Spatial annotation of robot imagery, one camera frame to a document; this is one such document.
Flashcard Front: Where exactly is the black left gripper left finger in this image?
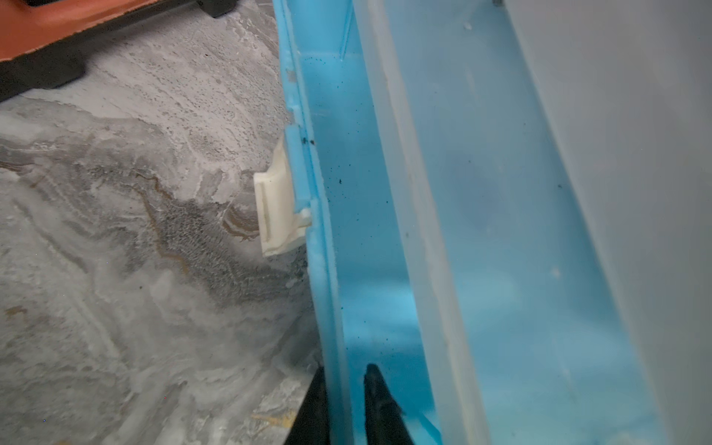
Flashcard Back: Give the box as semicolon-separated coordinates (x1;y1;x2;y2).
284;366;330;445

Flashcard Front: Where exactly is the red plastic tool case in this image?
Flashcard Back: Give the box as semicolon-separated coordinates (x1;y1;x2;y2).
0;0;240;104

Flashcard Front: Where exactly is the blue toolbox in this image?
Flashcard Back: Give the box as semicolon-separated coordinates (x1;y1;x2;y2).
254;1;711;444

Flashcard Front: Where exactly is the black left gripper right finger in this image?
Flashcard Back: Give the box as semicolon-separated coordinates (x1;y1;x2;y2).
363;363;413;445

